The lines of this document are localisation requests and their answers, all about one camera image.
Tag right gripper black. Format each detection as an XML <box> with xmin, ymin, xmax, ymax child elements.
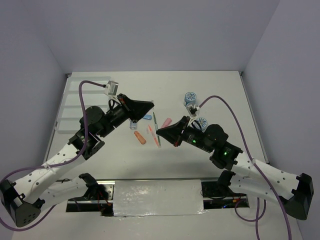
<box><xmin>156</xmin><ymin>115</ymin><xmax>213</xmax><ymax>153</ymax></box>

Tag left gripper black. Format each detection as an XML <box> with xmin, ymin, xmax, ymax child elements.
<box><xmin>98</xmin><ymin>93</ymin><xmax>154</xmax><ymax>138</ymax></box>

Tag green highlighter pen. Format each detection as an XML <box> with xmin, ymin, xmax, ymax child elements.
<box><xmin>152</xmin><ymin>112</ymin><xmax>158</xmax><ymax>132</ymax></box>

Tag orange highlighter pen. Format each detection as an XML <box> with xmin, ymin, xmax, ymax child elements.
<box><xmin>148</xmin><ymin>125</ymin><xmax>161</xmax><ymax>148</ymax></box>

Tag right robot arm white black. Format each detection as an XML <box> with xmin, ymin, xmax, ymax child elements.
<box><xmin>156</xmin><ymin>116</ymin><xmax>314</xmax><ymax>220</ymax></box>

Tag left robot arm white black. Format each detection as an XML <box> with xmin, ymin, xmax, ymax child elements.
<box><xmin>0</xmin><ymin>93</ymin><xmax>154</xmax><ymax>232</ymax></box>

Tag pink plastic case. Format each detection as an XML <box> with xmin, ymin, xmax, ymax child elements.
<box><xmin>161</xmin><ymin>117</ymin><xmax>172</xmax><ymax>128</ymax></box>

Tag blue plastic case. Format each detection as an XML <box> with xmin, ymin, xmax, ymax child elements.
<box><xmin>143</xmin><ymin>114</ymin><xmax>152</xmax><ymax>121</ymax></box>

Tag clear spray bottle blue cap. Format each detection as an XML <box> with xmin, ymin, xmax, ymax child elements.
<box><xmin>129</xmin><ymin>120</ymin><xmax>138</xmax><ymax>130</ymax></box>

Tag orange plastic case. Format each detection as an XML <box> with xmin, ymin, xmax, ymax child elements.
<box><xmin>134</xmin><ymin>131</ymin><xmax>147</xmax><ymax>145</ymax></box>

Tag blue paint jar near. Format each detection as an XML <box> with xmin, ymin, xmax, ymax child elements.
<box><xmin>194</xmin><ymin>117</ymin><xmax>208</xmax><ymax>132</ymax></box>

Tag blue paint jar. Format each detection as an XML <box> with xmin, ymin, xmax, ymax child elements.
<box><xmin>183</xmin><ymin>91</ymin><xmax>197</xmax><ymax>106</ymax></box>
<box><xmin>194</xmin><ymin>117</ymin><xmax>208</xmax><ymax>132</ymax></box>

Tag blue paint jar far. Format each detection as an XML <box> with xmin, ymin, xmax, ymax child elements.
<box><xmin>183</xmin><ymin>91</ymin><xmax>197</xmax><ymax>106</ymax></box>

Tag white compartment tray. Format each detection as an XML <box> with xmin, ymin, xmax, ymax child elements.
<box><xmin>55</xmin><ymin>76</ymin><xmax>111</xmax><ymax>134</ymax></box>

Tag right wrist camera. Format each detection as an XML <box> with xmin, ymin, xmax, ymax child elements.
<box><xmin>186</xmin><ymin>104</ymin><xmax>200</xmax><ymax>118</ymax></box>

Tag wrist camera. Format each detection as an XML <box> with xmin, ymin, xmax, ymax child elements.
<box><xmin>186</xmin><ymin>104</ymin><xmax>200</xmax><ymax>118</ymax></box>
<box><xmin>104</xmin><ymin>80</ymin><xmax>119</xmax><ymax>97</ymax></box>

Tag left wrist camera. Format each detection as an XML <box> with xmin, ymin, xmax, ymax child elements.
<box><xmin>104</xmin><ymin>80</ymin><xmax>119</xmax><ymax>97</ymax></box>

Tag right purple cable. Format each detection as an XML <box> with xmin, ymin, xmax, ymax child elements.
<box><xmin>197</xmin><ymin>95</ymin><xmax>293</xmax><ymax>240</ymax></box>

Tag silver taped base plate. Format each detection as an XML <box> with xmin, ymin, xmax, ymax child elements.
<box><xmin>113</xmin><ymin>179</ymin><xmax>205</xmax><ymax>217</ymax></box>

